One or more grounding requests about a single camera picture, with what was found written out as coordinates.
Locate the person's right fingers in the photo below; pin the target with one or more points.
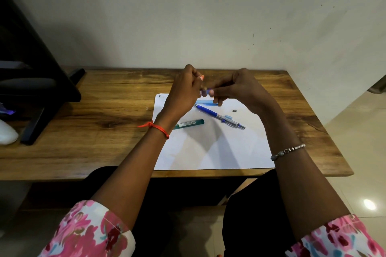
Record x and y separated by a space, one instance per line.
219 92

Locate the person's left fingers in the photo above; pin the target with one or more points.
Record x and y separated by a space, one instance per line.
196 80

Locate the blue mechanical pencil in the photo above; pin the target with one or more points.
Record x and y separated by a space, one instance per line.
217 115

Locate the person's left hand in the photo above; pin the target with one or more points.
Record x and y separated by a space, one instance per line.
181 94

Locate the light blue pen cap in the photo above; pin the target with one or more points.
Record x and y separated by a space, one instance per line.
208 102

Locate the green pencil lead case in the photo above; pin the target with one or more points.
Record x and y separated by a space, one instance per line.
189 124

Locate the pink floral sleeve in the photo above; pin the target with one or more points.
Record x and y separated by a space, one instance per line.
87 232
340 241

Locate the black shelf stand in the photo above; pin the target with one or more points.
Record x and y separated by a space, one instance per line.
33 70

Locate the white paper sheet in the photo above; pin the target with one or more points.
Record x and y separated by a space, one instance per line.
223 148

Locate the white rounded object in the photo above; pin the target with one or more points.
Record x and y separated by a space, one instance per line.
7 134

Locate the pink floral right sleeve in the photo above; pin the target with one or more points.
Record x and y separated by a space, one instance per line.
340 241

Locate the small blue pen part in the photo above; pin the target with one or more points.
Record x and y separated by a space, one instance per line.
204 91

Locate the grey furniture piece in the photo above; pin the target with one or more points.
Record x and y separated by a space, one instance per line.
378 86

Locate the pink floral left sleeve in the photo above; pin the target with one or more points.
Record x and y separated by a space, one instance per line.
87 232

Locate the black trousers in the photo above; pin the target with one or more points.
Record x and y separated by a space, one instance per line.
250 220

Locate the person's right forearm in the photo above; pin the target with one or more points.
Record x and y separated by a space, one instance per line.
298 175

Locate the person's left forearm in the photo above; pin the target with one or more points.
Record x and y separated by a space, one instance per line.
135 172

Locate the small purple object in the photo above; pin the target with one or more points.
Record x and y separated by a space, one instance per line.
6 112

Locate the person's right hand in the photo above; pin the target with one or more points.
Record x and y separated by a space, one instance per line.
244 89

